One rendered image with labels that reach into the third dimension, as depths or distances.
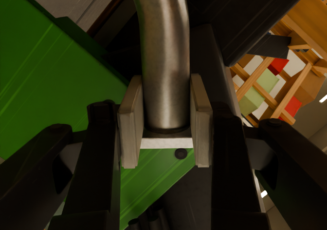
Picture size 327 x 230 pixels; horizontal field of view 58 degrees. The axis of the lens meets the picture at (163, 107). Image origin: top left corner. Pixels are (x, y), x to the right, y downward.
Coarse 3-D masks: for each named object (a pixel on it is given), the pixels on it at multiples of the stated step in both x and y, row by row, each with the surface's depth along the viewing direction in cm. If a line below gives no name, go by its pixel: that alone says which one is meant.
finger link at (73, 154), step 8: (120, 104) 17; (80, 136) 13; (72, 144) 12; (80, 144) 12; (120, 144) 14; (64, 152) 12; (72, 152) 12; (120, 152) 14; (56, 160) 12; (64, 160) 12; (72, 160) 12; (56, 168) 12; (64, 168) 12; (72, 168) 12
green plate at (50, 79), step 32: (0, 0) 19; (32, 0) 20; (0, 32) 20; (32, 32) 20; (64, 32) 20; (0, 64) 21; (32, 64) 21; (64, 64) 21; (96, 64) 21; (0, 96) 22; (32, 96) 22; (64, 96) 22; (96, 96) 21; (0, 128) 23; (32, 128) 22; (160, 160) 23; (192, 160) 23; (128, 192) 24; (160, 192) 24
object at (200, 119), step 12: (192, 84) 17; (192, 96) 16; (204, 96) 15; (192, 108) 16; (204, 108) 13; (192, 120) 16; (204, 120) 13; (192, 132) 16; (204, 132) 13; (204, 144) 14; (204, 156) 14
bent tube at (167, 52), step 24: (144, 0) 16; (168, 0) 16; (144, 24) 17; (168, 24) 16; (144, 48) 17; (168, 48) 17; (144, 72) 18; (168, 72) 17; (144, 96) 19; (168, 96) 18; (168, 120) 18; (144, 144) 18; (168, 144) 18; (192, 144) 18
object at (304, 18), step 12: (300, 0) 86; (312, 0) 85; (288, 12) 87; (300, 12) 86; (312, 12) 85; (324, 12) 85; (288, 24) 95; (300, 24) 87; (312, 24) 86; (324, 24) 85; (300, 36) 95; (312, 36) 86; (324, 36) 86; (324, 48) 86
